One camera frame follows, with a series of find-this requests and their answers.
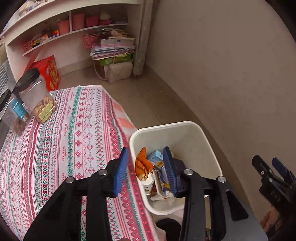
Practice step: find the light blue paper packet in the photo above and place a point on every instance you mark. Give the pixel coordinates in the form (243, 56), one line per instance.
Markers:
(156, 156)

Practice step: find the stack of books and papers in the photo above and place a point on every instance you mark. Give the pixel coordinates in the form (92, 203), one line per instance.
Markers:
(112, 43)

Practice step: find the blue medicine box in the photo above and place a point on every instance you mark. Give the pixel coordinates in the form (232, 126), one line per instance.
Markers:
(161, 180)

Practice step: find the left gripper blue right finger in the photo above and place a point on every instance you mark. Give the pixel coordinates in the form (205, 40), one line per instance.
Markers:
(230, 218)

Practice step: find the pink cup on shelf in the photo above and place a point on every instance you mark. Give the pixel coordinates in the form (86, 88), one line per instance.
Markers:
(78, 21)

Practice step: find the grey sofa with striped cover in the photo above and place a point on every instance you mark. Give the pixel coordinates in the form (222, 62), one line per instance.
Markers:
(7, 80)

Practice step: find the white bookshelf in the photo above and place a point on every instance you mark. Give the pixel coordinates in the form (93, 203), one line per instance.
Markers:
(34, 30)

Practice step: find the clear jar with brown nuts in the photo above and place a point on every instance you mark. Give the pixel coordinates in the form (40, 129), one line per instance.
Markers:
(13, 113)

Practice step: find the orange peel piece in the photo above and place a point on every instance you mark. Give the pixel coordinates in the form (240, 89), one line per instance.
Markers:
(142, 165)

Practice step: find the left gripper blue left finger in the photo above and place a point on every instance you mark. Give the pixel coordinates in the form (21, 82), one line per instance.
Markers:
(60, 218)

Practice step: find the white bag on floor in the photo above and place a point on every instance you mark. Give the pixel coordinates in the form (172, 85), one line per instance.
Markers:
(118, 71)

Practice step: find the clear jar with cashews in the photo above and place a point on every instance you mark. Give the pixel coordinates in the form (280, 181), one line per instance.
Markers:
(32, 90)

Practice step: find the pink storage basket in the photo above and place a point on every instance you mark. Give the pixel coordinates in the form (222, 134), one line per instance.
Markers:
(89, 40)

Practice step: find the patterned red green tablecloth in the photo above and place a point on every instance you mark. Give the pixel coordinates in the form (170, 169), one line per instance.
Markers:
(84, 133)

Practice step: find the red gift box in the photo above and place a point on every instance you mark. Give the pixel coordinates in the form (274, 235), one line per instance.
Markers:
(48, 69)

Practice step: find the white plastic trash bin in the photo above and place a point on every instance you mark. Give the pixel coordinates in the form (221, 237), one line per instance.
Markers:
(187, 141)

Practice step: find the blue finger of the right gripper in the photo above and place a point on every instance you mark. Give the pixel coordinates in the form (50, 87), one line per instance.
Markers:
(281, 169)
(263, 169)

